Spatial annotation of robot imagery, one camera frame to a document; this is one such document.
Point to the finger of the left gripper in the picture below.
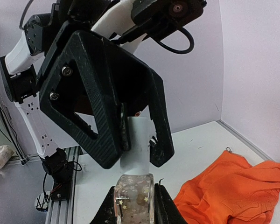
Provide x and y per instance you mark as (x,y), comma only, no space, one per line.
(135,86)

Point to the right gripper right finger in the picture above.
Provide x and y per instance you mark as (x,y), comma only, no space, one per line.
(165,210)

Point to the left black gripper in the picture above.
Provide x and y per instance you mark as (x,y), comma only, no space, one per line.
(82,65)

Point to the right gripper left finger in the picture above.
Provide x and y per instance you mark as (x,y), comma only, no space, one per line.
(106,214)

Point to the white nail polish cap brush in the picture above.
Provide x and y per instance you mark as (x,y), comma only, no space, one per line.
(136,161)

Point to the small nail polish bottle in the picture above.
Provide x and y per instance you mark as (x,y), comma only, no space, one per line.
(134,199)

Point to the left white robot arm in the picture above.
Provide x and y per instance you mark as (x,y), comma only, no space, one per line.
(21,66)

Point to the orange cloth garment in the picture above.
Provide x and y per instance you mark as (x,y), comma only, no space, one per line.
(231,191)

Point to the white crumpled bag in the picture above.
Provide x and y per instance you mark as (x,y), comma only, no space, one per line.
(6,152)

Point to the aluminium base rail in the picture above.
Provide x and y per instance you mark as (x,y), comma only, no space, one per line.
(61,197)

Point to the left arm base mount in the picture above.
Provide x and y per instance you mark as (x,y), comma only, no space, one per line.
(57,167)

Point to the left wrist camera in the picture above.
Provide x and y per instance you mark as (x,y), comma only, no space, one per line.
(129,22)

